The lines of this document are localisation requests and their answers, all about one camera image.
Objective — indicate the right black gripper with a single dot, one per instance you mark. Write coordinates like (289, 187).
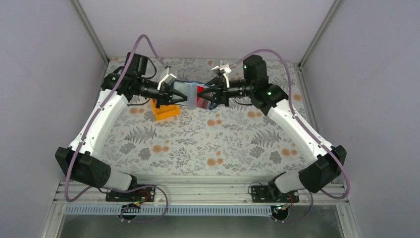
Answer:
(221, 96)

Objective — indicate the aluminium mounting rail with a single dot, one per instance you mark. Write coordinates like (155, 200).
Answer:
(204, 190)

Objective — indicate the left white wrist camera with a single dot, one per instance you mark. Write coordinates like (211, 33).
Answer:
(167, 77)

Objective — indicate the orange plastic bin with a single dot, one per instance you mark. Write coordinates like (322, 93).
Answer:
(164, 111)

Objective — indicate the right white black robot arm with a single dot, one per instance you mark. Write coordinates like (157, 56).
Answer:
(326, 160)

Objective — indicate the blue card holder wallet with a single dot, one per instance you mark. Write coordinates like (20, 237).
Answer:
(190, 89)

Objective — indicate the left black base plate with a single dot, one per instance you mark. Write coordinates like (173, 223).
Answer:
(141, 195)

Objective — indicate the grey slotted cable duct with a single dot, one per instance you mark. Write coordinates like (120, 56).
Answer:
(171, 210)

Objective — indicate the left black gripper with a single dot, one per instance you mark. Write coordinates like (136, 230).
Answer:
(165, 94)

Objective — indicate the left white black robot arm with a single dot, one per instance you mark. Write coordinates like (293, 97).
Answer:
(80, 160)

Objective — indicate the floral patterned table mat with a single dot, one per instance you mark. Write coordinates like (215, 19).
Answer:
(238, 140)

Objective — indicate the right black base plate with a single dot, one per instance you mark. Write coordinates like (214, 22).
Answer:
(271, 194)

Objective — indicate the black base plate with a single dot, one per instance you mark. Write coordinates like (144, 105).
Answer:
(141, 195)
(271, 194)

